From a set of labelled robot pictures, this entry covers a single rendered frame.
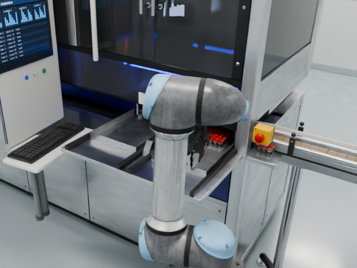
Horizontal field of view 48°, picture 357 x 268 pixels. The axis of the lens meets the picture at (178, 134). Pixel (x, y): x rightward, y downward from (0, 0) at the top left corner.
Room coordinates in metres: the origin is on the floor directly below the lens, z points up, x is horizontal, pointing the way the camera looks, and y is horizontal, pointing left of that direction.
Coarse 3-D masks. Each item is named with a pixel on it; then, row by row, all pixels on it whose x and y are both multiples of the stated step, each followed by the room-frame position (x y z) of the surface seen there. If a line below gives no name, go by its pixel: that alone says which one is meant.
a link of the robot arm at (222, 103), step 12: (216, 84) 0.89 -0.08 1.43; (228, 84) 0.92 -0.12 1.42; (204, 96) 0.86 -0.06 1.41; (216, 96) 0.86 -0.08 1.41; (228, 96) 0.87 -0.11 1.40; (240, 96) 0.91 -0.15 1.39; (204, 108) 0.85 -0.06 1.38; (216, 108) 0.85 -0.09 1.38; (228, 108) 0.86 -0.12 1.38; (240, 108) 0.89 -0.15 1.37; (204, 120) 0.85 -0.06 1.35; (216, 120) 0.85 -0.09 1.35; (228, 120) 0.87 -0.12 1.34; (240, 120) 1.21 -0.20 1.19
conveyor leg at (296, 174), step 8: (296, 168) 1.55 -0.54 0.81; (296, 176) 1.55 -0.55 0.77; (288, 184) 1.57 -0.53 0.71; (296, 184) 1.55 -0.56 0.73; (288, 192) 1.56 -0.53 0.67; (296, 192) 1.55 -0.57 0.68; (288, 200) 1.55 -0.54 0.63; (288, 208) 1.55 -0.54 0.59; (288, 216) 1.55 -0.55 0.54; (280, 224) 1.57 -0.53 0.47; (288, 224) 1.55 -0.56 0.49; (280, 232) 1.56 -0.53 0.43; (288, 232) 1.55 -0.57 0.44; (280, 240) 1.55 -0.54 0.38; (280, 248) 1.55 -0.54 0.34; (280, 256) 1.54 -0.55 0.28; (280, 264) 1.55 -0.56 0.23
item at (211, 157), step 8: (232, 144) 1.56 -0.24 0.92; (152, 152) 1.45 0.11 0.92; (208, 152) 1.53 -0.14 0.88; (216, 152) 1.54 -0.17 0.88; (224, 152) 1.48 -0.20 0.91; (152, 160) 1.45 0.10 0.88; (208, 160) 1.47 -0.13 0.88; (216, 160) 1.41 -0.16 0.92; (200, 168) 1.40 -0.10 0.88; (208, 168) 1.35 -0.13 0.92; (200, 176) 1.34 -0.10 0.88
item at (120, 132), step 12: (120, 120) 1.81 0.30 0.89; (132, 120) 1.83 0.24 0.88; (144, 120) 1.84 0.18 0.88; (96, 132) 1.65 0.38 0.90; (108, 132) 1.68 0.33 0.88; (120, 132) 1.69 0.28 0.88; (132, 132) 1.69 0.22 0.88; (144, 132) 1.70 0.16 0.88; (108, 144) 1.57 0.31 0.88; (120, 144) 1.53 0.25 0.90; (132, 144) 1.58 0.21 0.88; (144, 144) 1.55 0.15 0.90
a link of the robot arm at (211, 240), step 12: (192, 228) 0.87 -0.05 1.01; (204, 228) 0.86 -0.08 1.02; (216, 228) 0.86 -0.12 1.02; (228, 228) 0.87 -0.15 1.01; (192, 240) 0.83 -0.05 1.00; (204, 240) 0.81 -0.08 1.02; (216, 240) 0.82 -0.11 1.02; (228, 240) 0.82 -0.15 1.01; (192, 252) 0.81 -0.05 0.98; (204, 252) 0.80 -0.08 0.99; (216, 252) 0.79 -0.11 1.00; (228, 252) 0.80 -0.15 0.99; (192, 264) 0.80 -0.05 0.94; (204, 264) 0.80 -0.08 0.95; (216, 264) 0.79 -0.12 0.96; (228, 264) 0.81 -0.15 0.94
